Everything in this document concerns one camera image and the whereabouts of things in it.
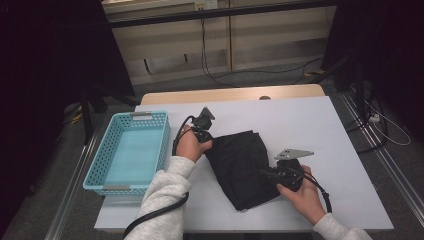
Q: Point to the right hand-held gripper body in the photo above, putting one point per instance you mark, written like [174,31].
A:
[293,154]

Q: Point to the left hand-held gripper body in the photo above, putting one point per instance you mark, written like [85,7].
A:
[206,115]

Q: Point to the black shorts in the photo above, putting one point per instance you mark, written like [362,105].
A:
[240,166]

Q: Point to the light blue plastic basket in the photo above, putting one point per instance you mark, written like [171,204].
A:
[96,166]

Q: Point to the person's left hand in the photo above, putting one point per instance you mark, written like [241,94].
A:
[190,146]

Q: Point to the person's right hand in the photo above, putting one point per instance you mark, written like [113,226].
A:
[306,200]

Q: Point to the wooden table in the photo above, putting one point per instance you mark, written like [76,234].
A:
[200,96]

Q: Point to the dark table grommet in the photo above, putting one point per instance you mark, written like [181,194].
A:
[265,97]

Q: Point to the white power adapter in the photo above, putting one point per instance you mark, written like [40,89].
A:
[374,118]

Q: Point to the black stand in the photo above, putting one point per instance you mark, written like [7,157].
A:
[359,93]
[87,116]

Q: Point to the beige cabinet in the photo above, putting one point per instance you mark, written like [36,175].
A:
[266,40]

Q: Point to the black metal bar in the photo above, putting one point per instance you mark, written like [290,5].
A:
[216,13]

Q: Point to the black curtain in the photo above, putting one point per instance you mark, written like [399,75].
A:
[393,50]
[40,83]

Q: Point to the aluminium floor rail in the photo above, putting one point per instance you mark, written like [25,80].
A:
[71,190]
[393,170]

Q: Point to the white wall socket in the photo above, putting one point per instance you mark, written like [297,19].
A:
[206,4]

